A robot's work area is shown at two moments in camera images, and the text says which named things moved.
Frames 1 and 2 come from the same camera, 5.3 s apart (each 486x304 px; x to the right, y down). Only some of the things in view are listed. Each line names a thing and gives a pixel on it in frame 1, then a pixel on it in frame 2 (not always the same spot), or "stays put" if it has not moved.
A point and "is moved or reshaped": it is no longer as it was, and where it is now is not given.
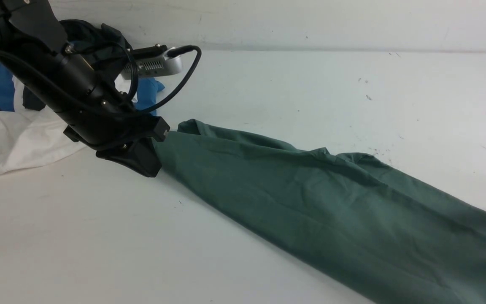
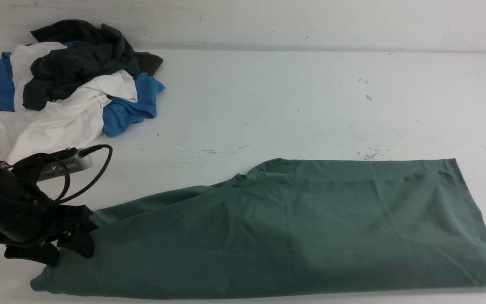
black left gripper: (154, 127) → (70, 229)
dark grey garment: (104, 48) stays put
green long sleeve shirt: (350, 220) is moved or reshaped
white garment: (6, 142) stays put
